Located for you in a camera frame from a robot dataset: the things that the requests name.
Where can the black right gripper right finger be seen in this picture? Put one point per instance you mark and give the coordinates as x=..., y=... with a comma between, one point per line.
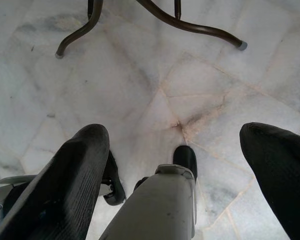
x=282, y=175

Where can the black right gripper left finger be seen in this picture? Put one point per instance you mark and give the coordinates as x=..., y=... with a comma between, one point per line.
x=65, y=180

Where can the grey robot left leg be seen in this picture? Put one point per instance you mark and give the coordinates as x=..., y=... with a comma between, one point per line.
x=12, y=180

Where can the black robot left foot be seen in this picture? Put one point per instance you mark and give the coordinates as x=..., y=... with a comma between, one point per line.
x=116, y=192

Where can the black robot foot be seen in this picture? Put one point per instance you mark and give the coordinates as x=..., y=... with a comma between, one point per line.
x=116, y=192
x=185, y=157

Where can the black robot right foot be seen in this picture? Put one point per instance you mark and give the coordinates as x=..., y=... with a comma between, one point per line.
x=185, y=157

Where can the marble-pattern folding table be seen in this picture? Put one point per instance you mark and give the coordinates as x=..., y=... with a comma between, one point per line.
x=95, y=7

